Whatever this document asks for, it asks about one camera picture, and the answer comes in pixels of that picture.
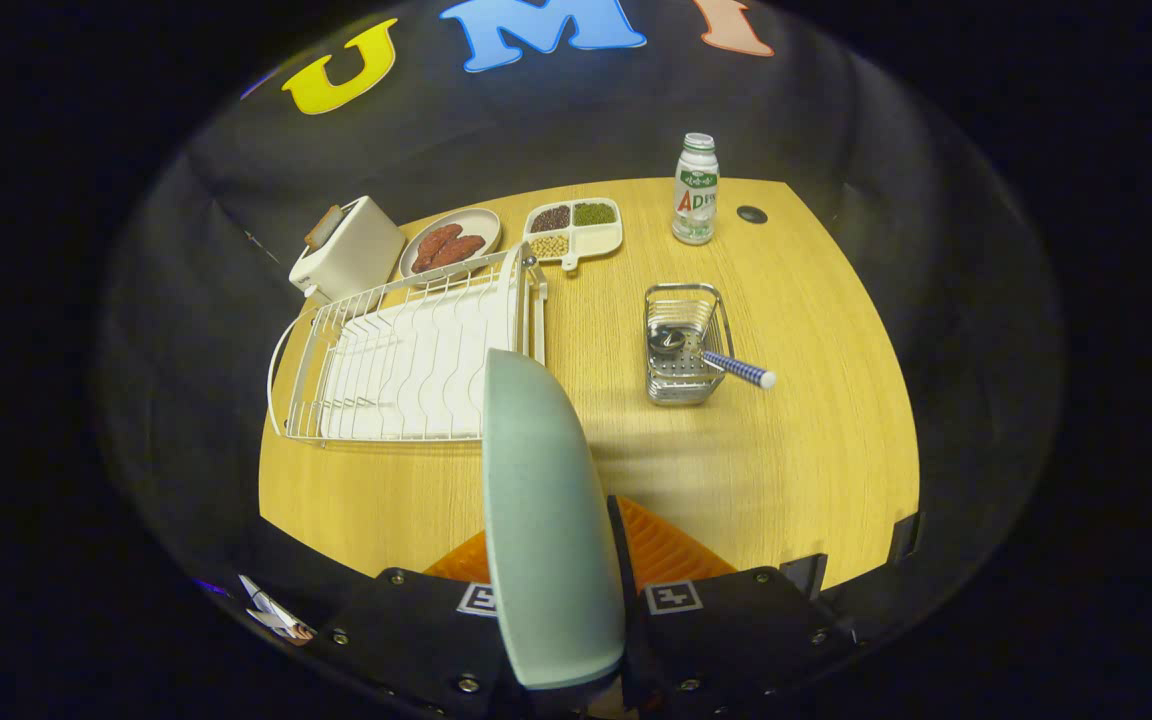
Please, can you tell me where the toast slice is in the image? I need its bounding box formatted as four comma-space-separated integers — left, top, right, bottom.
304, 204, 345, 249

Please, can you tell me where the beige round plate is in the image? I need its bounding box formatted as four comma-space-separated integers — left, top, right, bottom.
398, 207, 503, 283

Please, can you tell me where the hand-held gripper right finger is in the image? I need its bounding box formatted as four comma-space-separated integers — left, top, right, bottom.
606, 495, 857, 717

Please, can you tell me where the white drink bottle green label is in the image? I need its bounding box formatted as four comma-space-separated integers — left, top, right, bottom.
672, 133, 720, 246

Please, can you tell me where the white wire dish rack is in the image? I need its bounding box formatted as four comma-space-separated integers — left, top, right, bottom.
267, 243, 549, 444

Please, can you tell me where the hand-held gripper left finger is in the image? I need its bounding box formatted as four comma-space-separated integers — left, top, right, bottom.
311, 530, 527, 720

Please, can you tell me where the black backdrop cloth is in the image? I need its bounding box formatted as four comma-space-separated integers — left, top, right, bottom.
96, 0, 1065, 601

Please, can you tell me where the red sausage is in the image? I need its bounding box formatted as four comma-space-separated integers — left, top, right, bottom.
431, 235, 487, 269
411, 224, 464, 273

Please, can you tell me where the spoon with blue striped handle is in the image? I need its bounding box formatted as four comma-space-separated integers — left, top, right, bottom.
648, 325, 777, 390

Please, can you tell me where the white divided dish with beans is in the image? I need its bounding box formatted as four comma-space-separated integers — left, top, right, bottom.
522, 197, 624, 273

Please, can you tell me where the light green plate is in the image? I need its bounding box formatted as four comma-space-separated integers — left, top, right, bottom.
482, 349, 627, 691

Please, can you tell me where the white toaster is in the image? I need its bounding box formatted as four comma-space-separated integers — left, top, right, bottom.
289, 195, 407, 304

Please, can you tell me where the metal wire basket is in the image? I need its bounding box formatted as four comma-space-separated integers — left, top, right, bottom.
644, 284, 735, 407

